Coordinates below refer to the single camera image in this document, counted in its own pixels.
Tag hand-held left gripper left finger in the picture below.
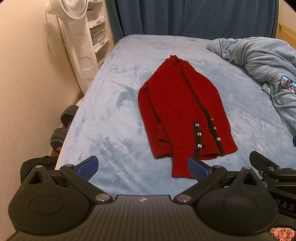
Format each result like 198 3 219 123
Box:
21 156 113 205

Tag red knit cardigan sweater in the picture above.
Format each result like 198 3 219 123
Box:
138 55 238 179

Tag white fan cable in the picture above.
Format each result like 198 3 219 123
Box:
45 10 58 55

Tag black dumbbell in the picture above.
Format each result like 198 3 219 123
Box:
60 105 79 127
50 127 67 151

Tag bed with light blue sheet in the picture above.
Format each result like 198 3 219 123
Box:
55 34 296 196

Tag grey-blue quilted blanket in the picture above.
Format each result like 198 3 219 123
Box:
206 37 296 137

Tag floral patterned cloth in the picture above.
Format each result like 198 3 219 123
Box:
270 227 295 241

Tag dark blue curtain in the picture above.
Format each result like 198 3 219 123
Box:
106 0 279 45

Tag white electric fan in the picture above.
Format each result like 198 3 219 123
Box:
46 0 89 22

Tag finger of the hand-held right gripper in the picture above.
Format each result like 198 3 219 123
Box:
249 151 282 179

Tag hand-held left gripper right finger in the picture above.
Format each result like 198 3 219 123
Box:
173 157 265 205

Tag smartphone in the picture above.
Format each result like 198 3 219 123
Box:
281 75 296 94

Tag wooden bed frame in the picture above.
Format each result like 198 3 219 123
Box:
276 23 296 48

